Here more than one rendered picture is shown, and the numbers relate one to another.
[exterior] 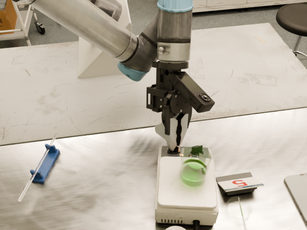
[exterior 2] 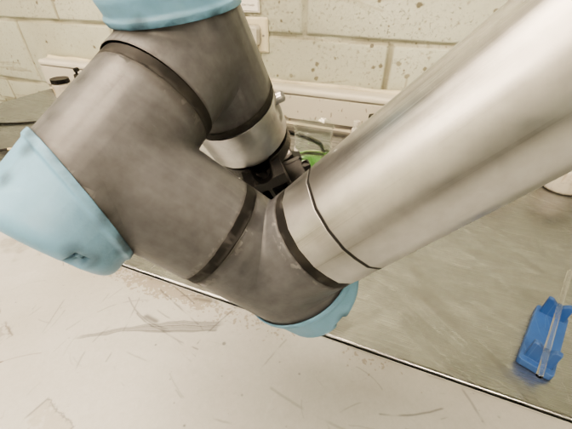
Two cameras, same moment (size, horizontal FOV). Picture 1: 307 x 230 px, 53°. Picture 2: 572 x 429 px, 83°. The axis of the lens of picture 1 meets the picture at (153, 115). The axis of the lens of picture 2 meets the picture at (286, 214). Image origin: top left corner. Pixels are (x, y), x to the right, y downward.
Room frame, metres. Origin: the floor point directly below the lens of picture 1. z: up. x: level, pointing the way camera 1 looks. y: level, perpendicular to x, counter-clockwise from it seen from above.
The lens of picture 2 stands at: (0.80, 0.12, 1.25)
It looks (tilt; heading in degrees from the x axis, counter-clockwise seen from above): 36 degrees down; 210
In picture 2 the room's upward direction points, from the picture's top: straight up
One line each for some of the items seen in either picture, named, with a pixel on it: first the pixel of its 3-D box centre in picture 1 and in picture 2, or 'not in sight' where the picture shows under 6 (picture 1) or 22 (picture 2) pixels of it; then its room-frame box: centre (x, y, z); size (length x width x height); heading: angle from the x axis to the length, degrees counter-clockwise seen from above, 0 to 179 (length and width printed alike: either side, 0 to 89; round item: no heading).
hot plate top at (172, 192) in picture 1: (186, 180); not in sight; (0.35, -0.07, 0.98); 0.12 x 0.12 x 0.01; 86
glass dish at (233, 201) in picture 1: (238, 209); not in sight; (0.31, -0.18, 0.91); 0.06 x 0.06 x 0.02
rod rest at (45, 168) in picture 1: (44, 161); (548, 333); (0.45, 0.28, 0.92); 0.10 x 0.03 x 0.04; 167
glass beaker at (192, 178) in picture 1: (194, 167); (313, 149); (0.35, -0.08, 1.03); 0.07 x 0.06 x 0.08; 0
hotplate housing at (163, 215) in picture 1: (185, 181); not in sight; (0.37, -0.07, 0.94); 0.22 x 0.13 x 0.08; 176
